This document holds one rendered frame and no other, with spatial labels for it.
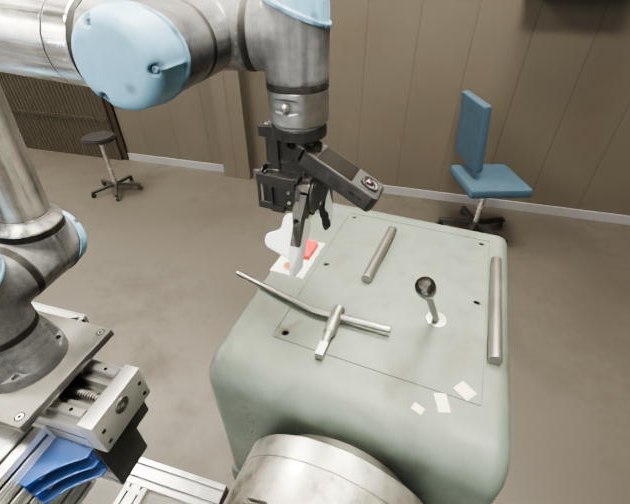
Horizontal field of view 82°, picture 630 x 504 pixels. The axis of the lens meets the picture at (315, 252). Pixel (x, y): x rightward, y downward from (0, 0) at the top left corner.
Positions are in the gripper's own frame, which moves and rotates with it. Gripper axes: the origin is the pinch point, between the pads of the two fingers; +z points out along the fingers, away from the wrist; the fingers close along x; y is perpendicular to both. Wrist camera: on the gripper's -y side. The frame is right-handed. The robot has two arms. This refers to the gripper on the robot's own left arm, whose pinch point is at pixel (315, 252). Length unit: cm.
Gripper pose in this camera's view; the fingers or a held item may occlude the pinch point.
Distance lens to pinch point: 58.0
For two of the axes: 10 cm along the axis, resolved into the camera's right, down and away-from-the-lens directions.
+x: -3.8, 5.6, -7.4
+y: -9.3, -2.3, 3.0
